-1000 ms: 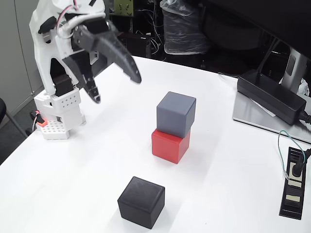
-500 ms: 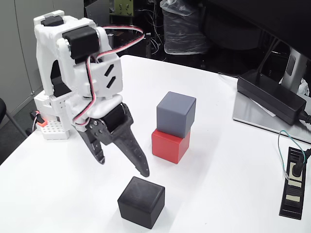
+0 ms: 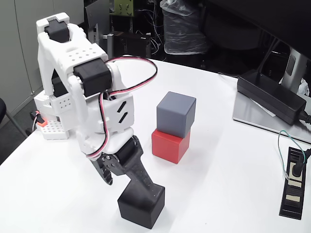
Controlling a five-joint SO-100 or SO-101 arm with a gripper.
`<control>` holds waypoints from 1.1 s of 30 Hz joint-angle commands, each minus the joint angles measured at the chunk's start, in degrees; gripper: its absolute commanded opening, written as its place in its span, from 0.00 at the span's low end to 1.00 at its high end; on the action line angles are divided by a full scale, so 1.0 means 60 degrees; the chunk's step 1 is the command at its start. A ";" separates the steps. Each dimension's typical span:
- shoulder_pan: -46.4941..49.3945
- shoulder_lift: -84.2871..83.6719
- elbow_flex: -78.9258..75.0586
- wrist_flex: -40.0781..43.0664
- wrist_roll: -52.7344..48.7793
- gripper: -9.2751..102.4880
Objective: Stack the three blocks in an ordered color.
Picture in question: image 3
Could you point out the black cube block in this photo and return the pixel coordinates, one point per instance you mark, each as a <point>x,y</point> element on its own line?
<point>136,213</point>

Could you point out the grey cube block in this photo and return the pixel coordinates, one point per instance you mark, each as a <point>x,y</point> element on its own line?
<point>175,114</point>

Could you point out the red cube block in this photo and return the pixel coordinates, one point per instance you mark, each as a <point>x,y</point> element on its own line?
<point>167,148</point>

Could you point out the white perforated clamp base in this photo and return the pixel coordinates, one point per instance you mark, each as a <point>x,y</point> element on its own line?
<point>54,129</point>

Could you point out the orange connector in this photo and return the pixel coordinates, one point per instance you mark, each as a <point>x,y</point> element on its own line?
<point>41,122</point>

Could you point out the black desktop computer case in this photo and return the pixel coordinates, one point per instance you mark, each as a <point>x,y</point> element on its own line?
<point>131,44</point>

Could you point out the black office chair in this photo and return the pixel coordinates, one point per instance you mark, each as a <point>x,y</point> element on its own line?
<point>2,109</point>

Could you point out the plastic-wrapped black bin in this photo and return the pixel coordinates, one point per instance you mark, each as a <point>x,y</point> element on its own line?
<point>182,29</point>

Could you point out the green perforated board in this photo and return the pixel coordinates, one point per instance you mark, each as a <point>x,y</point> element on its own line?
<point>124,7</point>

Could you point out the black power strip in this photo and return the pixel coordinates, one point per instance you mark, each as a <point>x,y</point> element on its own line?
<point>292,199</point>

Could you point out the black power adapter brick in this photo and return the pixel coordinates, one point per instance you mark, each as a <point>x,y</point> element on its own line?
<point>269,94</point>

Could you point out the black power plug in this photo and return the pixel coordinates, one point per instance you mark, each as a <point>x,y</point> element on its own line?
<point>297,168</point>

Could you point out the white plastic bag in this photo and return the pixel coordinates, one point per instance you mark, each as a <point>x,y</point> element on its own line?
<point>305,87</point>

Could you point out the grey monitor stand neck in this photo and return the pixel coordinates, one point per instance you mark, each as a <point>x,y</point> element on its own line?
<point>294,65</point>

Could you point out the black monitor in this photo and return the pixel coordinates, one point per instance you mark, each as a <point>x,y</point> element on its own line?
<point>279,19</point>

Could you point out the silver monitor base plate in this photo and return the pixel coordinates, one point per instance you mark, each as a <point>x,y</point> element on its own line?
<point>247,114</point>

